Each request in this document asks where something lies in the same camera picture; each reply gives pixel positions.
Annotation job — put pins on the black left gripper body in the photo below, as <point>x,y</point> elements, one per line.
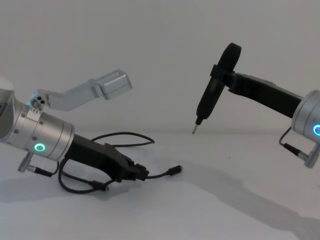
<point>97,155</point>

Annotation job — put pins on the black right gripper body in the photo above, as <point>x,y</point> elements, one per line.
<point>265,93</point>

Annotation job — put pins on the white table cloth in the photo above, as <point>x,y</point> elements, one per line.
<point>190,200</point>

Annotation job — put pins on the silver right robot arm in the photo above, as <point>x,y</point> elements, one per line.
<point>306,117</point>

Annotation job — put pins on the black electric screwdriver tool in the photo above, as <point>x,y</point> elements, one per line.
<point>215,85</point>

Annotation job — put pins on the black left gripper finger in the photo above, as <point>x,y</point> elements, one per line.
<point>133,177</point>
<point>138,168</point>

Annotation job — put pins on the white curtain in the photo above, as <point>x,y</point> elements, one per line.
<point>155,32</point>

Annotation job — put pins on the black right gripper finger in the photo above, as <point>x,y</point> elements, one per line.
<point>222,71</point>
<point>228,82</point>

